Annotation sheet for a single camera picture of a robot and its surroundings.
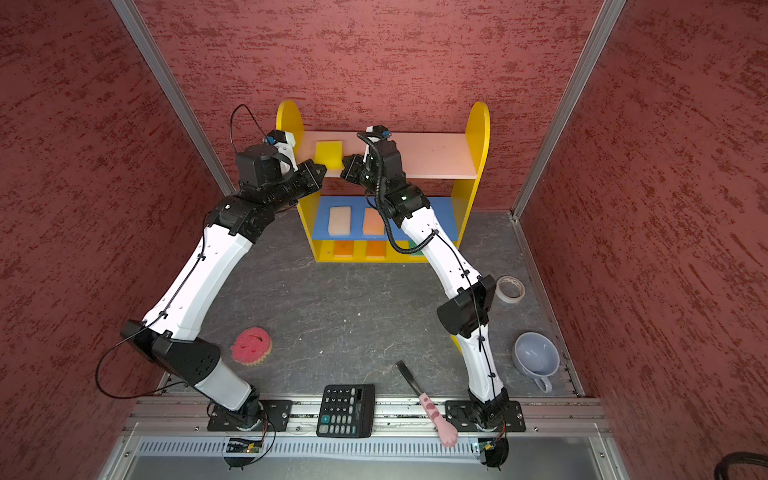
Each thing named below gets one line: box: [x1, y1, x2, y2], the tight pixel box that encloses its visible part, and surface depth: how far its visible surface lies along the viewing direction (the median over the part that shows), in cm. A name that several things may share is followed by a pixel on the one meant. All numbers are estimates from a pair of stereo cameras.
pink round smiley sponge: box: [231, 327, 273, 366], surface depth 85 cm
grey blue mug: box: [512, 331, 560, 394], surface depth 81 cm
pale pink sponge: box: [328, 206, 351, 236], surface depth 98 cm
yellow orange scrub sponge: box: [333, 240, 354, 257], surface depth 109 cm
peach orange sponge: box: [363, 208, 385, 236], surface depth 97 cm
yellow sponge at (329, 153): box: [314, 140, 344, 169], surface depth 76 cm
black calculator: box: [316, 384, 376, 438], surface depth 74 cm
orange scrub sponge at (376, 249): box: [366, 240, 387, 259], surface depth 109 cm
